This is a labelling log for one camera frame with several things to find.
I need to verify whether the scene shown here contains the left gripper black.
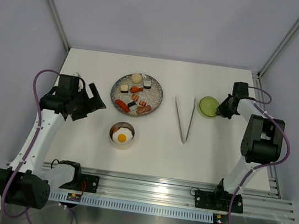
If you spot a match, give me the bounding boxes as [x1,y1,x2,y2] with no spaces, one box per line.
[68,81,108,124]

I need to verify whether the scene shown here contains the green round lid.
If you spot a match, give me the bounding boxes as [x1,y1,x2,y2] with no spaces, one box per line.
[199,96,220,118]

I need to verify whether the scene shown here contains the stainless steel bowl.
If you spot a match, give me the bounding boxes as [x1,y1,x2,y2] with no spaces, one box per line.
[109,121,135,150]

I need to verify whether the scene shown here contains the fried egg toy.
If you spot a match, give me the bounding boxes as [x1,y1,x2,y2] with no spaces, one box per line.
[112,127,133,145]

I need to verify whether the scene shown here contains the stainless steel tongs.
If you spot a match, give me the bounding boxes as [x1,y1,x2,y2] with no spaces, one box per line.
[174,96,197,145]

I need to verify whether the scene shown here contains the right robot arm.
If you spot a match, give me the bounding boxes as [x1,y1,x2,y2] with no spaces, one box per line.
[194,82,285,214]

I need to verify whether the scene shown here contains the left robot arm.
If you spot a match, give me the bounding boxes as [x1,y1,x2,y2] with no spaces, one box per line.
[0,74,106,209]

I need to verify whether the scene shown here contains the white rice cube toy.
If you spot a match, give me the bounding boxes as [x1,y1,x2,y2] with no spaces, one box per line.
[127,101,138,111]

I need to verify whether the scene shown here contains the bacon slice toy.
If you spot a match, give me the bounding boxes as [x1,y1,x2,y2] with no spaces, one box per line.
[136,105,152,115]

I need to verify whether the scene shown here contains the beige round bun toy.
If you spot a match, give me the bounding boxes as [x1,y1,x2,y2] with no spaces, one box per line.
[131,73,143,84]

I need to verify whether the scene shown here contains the sushi roll toy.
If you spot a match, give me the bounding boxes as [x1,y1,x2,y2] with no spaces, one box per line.
[143,80,152,89]

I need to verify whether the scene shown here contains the silver patterned plate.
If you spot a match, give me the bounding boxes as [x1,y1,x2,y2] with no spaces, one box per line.
[110,74,164,117]

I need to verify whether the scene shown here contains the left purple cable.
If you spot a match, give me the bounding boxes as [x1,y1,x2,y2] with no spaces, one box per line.
[0,65,99,224]

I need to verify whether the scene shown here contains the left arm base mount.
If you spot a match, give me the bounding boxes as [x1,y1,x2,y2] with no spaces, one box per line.
[70,174,100,193]

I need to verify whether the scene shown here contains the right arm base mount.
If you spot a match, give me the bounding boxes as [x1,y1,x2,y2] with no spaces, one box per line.
[190,188,244,214]

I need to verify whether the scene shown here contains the aluminium front rail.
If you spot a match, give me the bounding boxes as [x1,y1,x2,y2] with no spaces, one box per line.
[3,154,299,224]

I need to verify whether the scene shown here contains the white slotted cable duct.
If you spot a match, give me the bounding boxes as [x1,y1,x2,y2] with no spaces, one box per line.
[48,191,213,223]

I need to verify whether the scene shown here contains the left aluminium frame post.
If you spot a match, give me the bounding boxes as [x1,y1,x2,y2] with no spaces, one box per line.
[45,0,71,53]

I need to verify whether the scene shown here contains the aluminium frame post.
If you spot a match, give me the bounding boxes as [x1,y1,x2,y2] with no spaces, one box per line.
[45,0,71,53]
[257,16,299,79]

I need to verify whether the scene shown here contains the right aluminium frame post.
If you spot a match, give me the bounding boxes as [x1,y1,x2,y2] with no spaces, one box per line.
[257,16,299,79]

